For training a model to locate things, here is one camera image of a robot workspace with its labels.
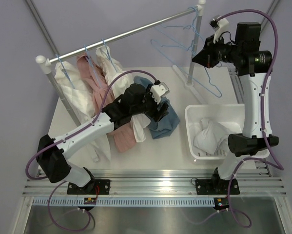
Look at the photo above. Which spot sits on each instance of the blue denim skirt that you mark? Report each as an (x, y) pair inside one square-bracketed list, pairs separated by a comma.
[(166, 126)]

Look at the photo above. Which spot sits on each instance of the blue hanger of blouse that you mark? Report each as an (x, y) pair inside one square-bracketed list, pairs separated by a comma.
[(105, 51)]

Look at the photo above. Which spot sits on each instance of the metal clothes rack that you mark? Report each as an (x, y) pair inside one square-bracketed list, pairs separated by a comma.
[(45, 63)]

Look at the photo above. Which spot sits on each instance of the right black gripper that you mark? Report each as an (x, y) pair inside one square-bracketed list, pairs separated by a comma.
[(206, 57)]

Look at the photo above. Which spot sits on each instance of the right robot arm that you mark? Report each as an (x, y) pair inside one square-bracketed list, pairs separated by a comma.
[(253, 68)]

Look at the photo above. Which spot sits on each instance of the white shirt on hanger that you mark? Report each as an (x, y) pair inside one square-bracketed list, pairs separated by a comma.
[(81, 102)]

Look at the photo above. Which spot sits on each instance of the blue hanger of denim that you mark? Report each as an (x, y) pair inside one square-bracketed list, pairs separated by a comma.
[(213, 89)]

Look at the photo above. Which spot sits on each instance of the blue hanger of shirt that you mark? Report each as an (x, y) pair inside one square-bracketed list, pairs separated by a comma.
[(64, 71)]

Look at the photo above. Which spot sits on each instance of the blue hanger of dress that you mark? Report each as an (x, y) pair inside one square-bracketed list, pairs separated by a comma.
[(94, 69)]

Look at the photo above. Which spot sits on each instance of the light blue white skirt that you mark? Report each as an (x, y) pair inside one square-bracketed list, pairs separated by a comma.
[(212, 137)]

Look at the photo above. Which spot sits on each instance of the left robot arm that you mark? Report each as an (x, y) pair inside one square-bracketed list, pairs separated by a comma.
[(53, 153)]

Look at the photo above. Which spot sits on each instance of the white plastic basket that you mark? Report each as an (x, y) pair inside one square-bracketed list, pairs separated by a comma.
[(229, 115)]

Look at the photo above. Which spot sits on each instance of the white ruffled blouse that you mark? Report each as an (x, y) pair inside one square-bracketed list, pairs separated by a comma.
[(138, 122)]

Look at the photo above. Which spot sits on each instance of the white slotted cable duct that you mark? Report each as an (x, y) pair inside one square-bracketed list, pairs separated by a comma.
[(126, 201)]

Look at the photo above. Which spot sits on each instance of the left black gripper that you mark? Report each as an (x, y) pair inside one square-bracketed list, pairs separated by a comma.
[(160, 114)]

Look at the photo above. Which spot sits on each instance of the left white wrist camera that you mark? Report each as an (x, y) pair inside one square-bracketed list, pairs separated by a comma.
[(159, 91)]

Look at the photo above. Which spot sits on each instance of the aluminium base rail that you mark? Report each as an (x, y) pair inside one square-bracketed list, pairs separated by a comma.
[(178, 183)]

